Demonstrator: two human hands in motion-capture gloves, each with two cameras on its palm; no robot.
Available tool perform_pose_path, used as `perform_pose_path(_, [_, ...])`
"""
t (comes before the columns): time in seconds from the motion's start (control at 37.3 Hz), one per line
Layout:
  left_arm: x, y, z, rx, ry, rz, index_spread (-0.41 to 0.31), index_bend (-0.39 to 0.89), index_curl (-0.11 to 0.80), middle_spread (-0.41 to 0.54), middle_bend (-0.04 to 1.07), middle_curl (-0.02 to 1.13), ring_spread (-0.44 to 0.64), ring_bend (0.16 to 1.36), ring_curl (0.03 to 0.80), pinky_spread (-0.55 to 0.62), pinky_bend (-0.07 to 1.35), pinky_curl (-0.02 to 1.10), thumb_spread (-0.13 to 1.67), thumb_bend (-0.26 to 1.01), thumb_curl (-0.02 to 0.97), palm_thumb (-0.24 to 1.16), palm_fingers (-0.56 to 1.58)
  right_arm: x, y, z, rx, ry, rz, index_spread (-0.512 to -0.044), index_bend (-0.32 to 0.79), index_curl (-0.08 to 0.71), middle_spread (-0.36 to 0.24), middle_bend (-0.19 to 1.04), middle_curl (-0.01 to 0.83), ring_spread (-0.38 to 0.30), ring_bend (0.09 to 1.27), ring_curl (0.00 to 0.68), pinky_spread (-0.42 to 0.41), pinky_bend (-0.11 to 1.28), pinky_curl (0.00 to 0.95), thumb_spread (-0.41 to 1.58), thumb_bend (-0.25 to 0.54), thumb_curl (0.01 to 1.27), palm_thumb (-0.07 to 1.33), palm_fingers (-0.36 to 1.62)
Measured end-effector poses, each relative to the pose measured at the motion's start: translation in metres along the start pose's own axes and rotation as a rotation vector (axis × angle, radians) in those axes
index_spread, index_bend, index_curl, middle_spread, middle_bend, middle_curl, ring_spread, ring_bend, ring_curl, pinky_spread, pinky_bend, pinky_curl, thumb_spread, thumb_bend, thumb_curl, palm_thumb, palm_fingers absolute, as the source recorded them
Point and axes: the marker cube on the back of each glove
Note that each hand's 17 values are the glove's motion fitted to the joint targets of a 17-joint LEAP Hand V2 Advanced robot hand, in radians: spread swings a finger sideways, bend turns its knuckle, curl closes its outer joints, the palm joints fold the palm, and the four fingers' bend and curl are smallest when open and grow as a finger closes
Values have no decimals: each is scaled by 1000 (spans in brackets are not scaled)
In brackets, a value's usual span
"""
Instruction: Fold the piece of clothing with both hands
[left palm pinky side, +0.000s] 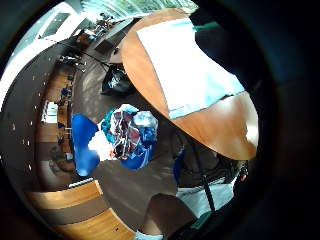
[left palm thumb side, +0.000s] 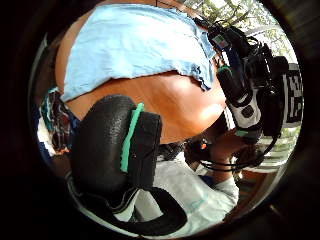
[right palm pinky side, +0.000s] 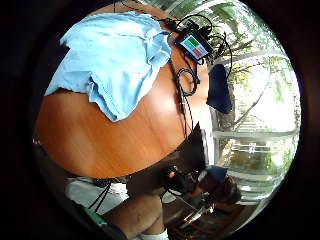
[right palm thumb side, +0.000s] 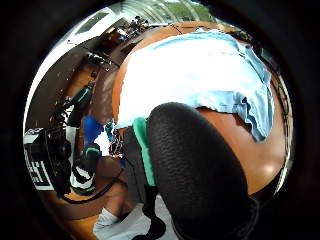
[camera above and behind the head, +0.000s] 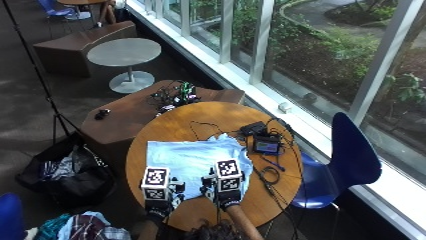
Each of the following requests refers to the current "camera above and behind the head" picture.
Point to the person's right hand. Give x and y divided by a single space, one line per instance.
227 198

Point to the person's left hand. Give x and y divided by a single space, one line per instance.
176 196

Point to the right glove white marker cube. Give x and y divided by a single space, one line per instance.
228 175

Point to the glove white marker cube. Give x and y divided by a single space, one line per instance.
155 182
228 175

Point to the left glove white marker cube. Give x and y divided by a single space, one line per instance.
155 182

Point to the light blue cloth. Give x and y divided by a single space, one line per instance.
195 159

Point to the blue pen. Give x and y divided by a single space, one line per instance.
274 163

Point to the small black screen device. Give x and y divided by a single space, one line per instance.
267 146

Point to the black electronics box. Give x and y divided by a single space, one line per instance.
254 128

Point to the brown hexagonal bench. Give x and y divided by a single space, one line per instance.
128 116

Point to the pile of mixed clothes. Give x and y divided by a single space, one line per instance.
82 227

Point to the black open bag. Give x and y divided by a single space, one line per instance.
67 173

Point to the small black gadget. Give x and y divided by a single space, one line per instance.
102 114

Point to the small white sill block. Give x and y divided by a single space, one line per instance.
286 107

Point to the dark blue plastic chair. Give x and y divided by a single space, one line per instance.
344 166

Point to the black tripod stand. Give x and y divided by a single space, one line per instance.
38 73

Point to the brown angular bench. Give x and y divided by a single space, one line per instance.
74 48

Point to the round wooden side table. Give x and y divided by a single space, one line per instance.
85 4

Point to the blue chair with metal legs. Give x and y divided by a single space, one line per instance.
57 10

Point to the white window frame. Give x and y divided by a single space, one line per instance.
267 66

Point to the grey round pedestal table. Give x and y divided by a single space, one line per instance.
124 56

